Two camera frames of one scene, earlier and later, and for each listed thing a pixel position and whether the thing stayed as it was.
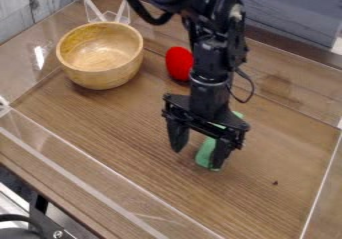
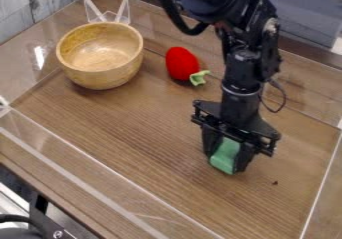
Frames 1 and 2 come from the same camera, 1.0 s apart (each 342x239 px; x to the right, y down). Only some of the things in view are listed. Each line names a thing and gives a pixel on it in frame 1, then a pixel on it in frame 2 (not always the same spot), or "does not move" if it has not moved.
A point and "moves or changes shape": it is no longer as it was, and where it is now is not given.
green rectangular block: [204, 150] moves or changes shape
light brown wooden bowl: [100, 54] does not move
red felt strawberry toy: [179, 61] does not move
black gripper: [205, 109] to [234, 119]
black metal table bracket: [51, 229] does not move
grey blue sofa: [291, 10] does not move
